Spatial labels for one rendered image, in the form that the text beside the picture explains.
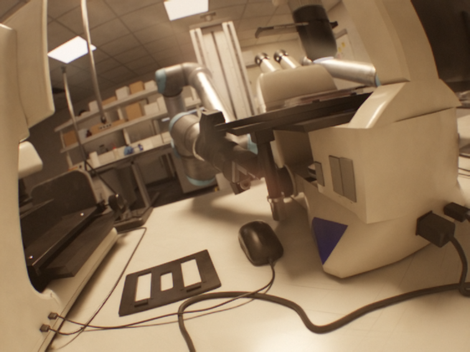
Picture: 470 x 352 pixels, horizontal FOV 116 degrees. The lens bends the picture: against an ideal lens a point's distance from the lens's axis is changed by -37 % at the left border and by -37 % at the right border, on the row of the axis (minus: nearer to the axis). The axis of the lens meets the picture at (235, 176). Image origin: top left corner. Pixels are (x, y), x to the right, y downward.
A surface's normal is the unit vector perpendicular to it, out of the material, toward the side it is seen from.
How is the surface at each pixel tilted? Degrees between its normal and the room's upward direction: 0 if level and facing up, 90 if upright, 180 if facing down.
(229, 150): 34
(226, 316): 0
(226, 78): 90
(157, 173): 90
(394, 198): 90
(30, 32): 88
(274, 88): 71
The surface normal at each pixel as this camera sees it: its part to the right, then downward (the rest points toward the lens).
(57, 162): 0.11, 0.22
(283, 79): -0.02, -0.25
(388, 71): -0.96, 0.27
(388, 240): -0.11, 0.27
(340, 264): -0.78, -0.31
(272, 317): -0.25, -0.94
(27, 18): 0.44, 0.07
